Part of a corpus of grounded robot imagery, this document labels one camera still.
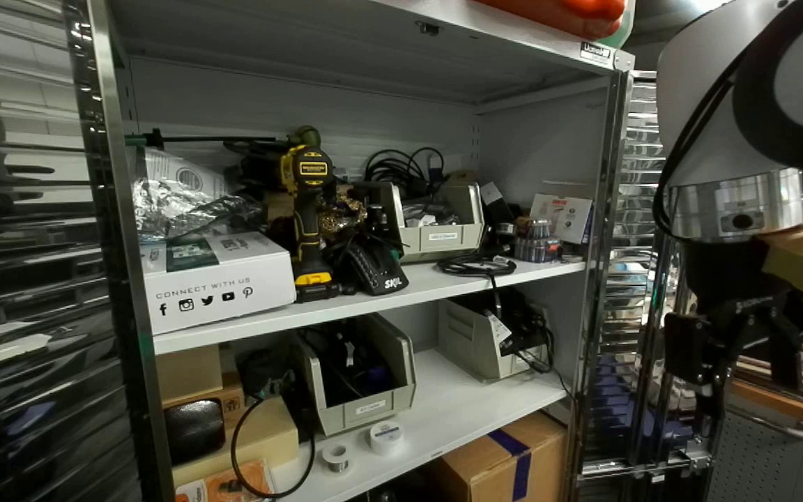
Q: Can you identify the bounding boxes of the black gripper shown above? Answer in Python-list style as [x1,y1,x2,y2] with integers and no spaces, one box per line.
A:
[663,236,803,389]

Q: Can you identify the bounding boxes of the cardboard box with blue tape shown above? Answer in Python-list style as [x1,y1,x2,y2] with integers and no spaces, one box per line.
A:
[428,410,574,502]

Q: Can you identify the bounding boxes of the white cardboard box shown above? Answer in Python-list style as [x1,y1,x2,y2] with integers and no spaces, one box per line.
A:
[138,229,298,338]

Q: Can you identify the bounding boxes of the small brown cardboard box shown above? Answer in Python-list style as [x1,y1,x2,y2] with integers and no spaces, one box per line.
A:
[156,342,230,403]

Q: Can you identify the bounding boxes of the metal server rack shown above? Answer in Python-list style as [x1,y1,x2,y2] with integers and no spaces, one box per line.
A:
[600,67,717,481]
[0,0,147,502]

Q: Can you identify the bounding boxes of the black mesh panel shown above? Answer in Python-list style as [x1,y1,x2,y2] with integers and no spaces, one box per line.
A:
[705,403,803,502]

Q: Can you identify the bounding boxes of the white printed carton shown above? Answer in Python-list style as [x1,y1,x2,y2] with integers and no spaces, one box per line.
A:
[526,190,598,247]

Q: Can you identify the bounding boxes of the clear pack of batteries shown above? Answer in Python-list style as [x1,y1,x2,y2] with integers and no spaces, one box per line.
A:
[511,215,564,264]

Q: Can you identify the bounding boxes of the black power adapter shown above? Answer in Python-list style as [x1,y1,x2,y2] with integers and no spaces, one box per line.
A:
[486,215,521,259]

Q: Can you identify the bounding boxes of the orange plastic case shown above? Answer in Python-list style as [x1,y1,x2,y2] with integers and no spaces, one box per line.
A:
[471,0,631,42]

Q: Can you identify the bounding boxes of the black battery charger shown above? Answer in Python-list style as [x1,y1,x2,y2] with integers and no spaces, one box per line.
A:
[338,236,412,297]

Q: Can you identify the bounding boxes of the metal shelf unit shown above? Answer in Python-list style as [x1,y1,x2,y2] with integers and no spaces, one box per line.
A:
[62,0,638,502]

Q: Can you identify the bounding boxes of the small white tape roll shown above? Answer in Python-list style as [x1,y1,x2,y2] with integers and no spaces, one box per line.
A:
[317,437,355,474]

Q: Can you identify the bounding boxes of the black round device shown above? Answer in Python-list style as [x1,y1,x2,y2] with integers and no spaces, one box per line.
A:
[163,396,230,464]

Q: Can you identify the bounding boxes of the black long rod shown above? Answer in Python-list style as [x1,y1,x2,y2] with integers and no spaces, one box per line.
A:
[124,124,284,153]

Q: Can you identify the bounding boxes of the crinkled plastic bag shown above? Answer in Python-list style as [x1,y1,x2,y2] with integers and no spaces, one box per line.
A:
[129,148,242,244]

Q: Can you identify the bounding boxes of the black robot cable hose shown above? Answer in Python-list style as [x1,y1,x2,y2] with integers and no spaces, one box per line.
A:
[651,49,750,244]

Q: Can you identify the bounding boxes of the black devices with cables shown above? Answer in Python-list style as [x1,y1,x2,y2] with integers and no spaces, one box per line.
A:
[496,285,560,375]

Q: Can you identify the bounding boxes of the gray storage bin with cables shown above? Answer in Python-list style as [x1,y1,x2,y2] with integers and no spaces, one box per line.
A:
[381,174,489,262]

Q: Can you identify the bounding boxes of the black cable bundle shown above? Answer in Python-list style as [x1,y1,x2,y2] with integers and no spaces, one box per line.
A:
[359,145,451,206]

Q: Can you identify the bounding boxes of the black cables in bin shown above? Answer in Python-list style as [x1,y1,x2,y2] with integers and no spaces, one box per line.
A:
[310,317,395,402]

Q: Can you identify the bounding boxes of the yellow black cordless drill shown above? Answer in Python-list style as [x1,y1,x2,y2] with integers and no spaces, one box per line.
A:
[274,121,341,301]

